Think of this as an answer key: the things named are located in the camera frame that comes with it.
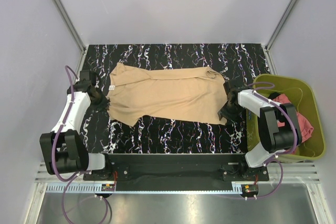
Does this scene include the left small controller board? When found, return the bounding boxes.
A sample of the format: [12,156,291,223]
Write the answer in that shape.
[101,184,116,191]

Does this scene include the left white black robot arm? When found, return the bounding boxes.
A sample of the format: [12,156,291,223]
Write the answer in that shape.
[39,70,113,180]

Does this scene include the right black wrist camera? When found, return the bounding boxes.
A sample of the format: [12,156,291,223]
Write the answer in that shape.
[223,79,240,94]

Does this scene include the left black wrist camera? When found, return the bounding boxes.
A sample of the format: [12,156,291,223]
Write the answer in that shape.
[79,70,99,86]

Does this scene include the pink t shirt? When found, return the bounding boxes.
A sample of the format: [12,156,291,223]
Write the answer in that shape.
[273,93,314,143]

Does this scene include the right aluminium corner post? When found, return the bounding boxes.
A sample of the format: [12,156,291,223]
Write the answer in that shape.
[265,0,299,52]

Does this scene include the aluminium corner post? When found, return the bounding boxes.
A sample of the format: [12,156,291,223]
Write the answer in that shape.
[265,0,299,52]
[52,0,86,54]

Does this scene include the aluminium frame rail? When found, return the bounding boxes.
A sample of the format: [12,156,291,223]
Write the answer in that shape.
[35,163,320,195]

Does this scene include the olive green plastic bin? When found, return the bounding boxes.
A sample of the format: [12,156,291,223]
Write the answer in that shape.
[253,74,325,163]

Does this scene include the right small controller board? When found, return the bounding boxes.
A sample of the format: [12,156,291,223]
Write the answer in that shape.
[243,184,259,193]

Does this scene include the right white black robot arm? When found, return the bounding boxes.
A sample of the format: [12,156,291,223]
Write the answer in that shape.
[218,80,302,180]

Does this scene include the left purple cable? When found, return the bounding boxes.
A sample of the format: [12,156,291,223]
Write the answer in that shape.
[51,64,112,222]

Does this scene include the small controller board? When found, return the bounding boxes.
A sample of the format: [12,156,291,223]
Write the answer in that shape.
[101,184,116,191]
[243,184,259,193]

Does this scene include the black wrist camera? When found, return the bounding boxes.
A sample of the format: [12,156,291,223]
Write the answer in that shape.
[223,79,240,94]
[79,70,99,86]

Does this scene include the black t shirt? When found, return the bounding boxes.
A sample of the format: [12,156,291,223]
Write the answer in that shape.
[268,92,281,100]

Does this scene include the beige t shirt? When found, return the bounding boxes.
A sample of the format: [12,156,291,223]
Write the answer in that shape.
[107,63,227,126]

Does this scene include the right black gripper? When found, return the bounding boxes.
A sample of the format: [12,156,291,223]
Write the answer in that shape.
[217,101,245,125]

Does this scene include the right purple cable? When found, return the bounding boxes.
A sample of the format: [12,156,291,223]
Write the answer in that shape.
[246,82,302,199]

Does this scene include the left aluminium corner post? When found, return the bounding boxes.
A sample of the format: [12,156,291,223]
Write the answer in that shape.
[52,0,86,54]

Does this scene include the purple cable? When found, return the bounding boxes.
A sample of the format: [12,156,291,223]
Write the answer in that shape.
[51,64,112,222]
[246,82,302,199]

